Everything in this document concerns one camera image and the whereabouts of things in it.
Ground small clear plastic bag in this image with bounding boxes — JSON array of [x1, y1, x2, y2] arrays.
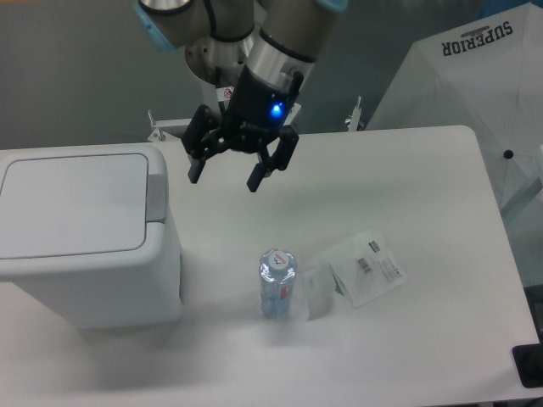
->
[[303, 263, 337, 321]]

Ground white umbrella with lettering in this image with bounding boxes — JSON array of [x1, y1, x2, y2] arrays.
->
[[367, 3, 542, 207]]

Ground white printed plastic pouch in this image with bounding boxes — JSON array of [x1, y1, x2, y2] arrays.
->
[[316, 229, 408, 309]]

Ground silver table clamp bracket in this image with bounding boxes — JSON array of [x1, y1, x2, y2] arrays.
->
[[344, 95, 365, 132]]

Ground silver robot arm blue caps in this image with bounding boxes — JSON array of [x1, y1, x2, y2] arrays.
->
[[133, 1, 348, 192]]

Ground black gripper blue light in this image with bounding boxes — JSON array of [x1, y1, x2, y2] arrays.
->
[[181, 67, 305, 192]]

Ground black device at table edge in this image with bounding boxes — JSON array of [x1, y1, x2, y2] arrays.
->
[[512, 343, 542, 388]]

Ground clear plastic water bottle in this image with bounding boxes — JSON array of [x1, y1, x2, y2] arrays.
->
[[259, 248, 298, 318]]

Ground white plastic trash can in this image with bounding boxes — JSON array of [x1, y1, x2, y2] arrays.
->
[[1, 143, 182, 329]]

